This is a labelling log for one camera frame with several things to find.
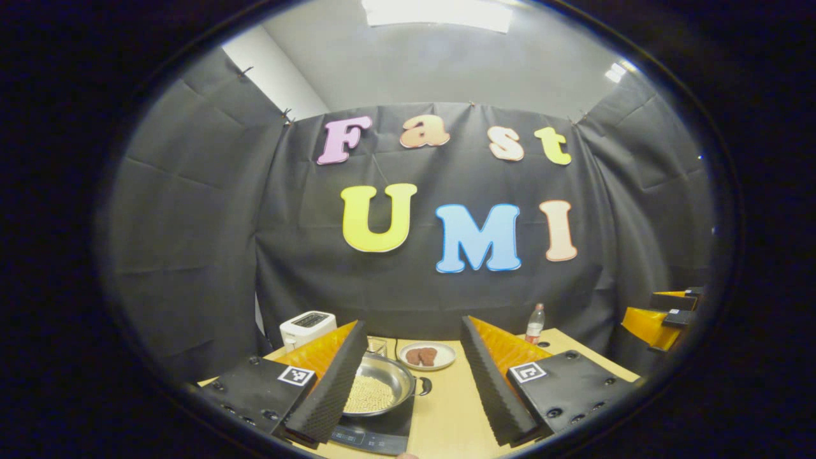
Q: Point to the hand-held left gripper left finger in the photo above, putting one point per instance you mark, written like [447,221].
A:
[331,392]

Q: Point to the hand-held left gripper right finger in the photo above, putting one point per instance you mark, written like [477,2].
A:
[497,395]

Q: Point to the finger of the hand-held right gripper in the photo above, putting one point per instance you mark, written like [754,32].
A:
[672,301]
[647,325]

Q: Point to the black induction cooktop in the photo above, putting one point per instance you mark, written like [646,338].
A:
[382,433]

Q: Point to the pile of yellow soybeans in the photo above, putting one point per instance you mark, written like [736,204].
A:
[368,395]

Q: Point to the white round plate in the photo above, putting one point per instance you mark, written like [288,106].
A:
[446,360]

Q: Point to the white toaster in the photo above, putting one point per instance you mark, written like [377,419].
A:
[306,326]

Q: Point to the red meat slice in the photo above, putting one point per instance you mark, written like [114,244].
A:
[428,356]
[414,357]

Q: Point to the clear plastic water bottle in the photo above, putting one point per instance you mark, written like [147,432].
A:
[534,325]

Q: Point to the black backdrop cloth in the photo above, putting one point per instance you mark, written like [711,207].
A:
[204,255]

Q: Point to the small ceiling light panel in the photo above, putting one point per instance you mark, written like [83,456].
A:
[619,71]

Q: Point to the large ceiling light panel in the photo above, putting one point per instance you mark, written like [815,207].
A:
[437,14]

